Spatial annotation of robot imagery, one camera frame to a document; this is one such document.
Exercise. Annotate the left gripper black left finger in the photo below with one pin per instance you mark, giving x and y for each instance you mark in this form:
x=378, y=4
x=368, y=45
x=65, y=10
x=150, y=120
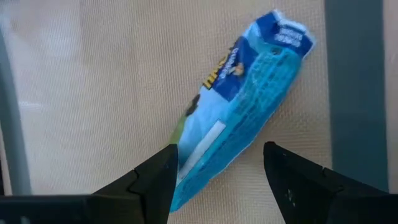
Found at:
x=146, y=193

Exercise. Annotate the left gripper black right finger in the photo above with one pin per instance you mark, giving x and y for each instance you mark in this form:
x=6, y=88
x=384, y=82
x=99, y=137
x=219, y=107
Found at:
x=311, y=199

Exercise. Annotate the dark blue granola bar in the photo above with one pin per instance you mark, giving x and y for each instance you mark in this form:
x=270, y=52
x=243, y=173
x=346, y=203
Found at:
x=242, y=102

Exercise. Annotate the mesh mat with grey border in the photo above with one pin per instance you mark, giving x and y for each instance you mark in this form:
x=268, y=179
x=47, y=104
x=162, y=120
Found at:
x=109, y=93

